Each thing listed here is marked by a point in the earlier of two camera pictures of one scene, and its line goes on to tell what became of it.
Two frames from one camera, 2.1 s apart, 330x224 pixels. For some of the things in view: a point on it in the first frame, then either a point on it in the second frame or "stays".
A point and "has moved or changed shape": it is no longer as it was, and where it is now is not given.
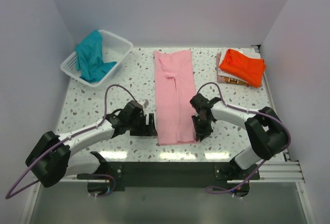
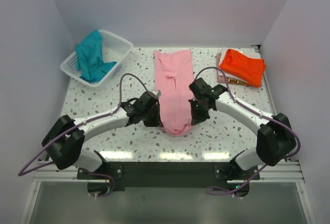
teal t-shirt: [90, 59] stays
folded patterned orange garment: [232, 80] stays
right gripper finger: [196, 121] → [195, 111]
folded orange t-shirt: [250, 70] stays
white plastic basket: [115, 49] stays
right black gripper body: [205, 126] → [204, 113]
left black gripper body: [137, 127] → [150, 117]
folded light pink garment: [219, 78] stays
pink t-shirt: [175, 86] has moved or changed shape
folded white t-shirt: [250, 52] stays
